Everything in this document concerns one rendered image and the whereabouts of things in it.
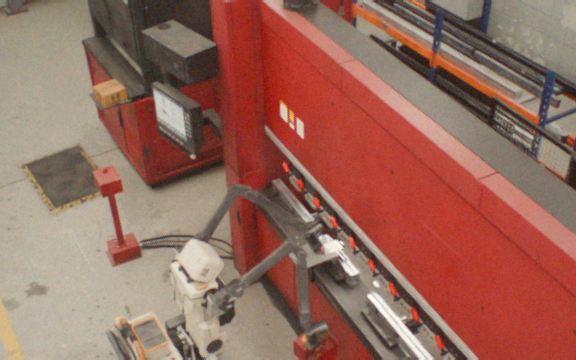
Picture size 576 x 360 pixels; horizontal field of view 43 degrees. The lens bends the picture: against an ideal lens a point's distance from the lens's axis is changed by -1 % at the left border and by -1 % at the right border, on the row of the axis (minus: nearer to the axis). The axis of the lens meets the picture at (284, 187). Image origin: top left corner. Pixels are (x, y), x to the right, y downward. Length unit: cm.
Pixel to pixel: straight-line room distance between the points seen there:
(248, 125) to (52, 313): 211
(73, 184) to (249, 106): 263
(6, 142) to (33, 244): 165
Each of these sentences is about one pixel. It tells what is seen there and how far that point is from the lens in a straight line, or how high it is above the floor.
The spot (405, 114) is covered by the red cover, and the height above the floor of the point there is 230.
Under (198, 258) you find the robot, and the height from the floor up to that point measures 137.
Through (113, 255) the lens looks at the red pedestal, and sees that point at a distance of 597.
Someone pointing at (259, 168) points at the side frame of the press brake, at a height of 106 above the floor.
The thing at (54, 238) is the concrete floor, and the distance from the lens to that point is 643.
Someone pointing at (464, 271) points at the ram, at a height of 179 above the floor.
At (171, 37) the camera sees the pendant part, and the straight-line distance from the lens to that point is 482.
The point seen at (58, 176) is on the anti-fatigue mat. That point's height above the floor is 1.
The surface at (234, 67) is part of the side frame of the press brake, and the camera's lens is 457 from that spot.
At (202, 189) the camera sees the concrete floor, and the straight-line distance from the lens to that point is 664.
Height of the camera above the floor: 405
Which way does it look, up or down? 38 degrees down
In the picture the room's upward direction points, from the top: 2 degrees counter-clockwise
